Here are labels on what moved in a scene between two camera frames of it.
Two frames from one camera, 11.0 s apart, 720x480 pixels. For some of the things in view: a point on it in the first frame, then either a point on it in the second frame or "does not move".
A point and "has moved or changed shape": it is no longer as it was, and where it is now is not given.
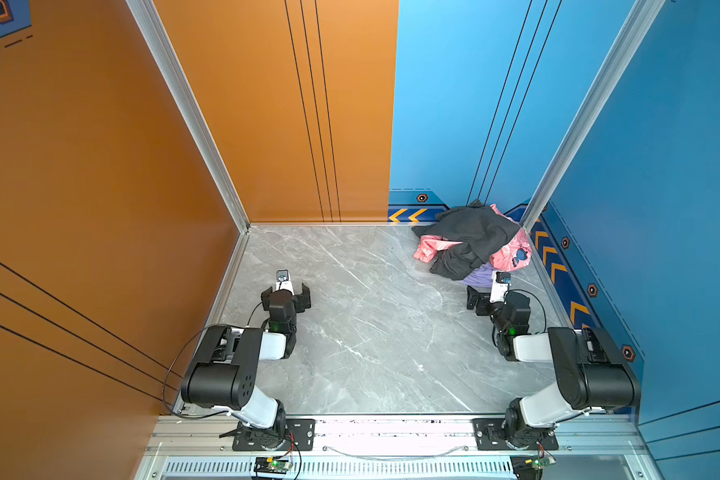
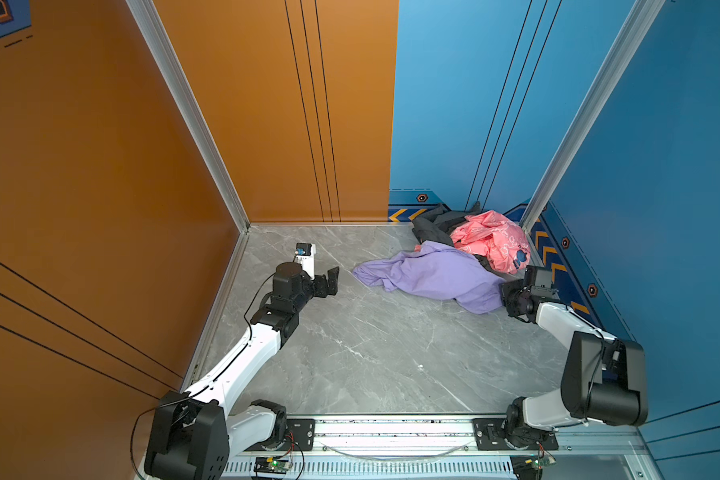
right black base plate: x=488 y=435 does not move
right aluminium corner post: x=638 y=21 does not move
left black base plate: x=297 y=435 does not move
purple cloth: x=480 y=277 has moved or changed shape
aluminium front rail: x=203 y=447 does not move
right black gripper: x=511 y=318 → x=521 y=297
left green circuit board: x=272 y=465 does not move
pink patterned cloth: x=514 y=255 → x=498 y=238
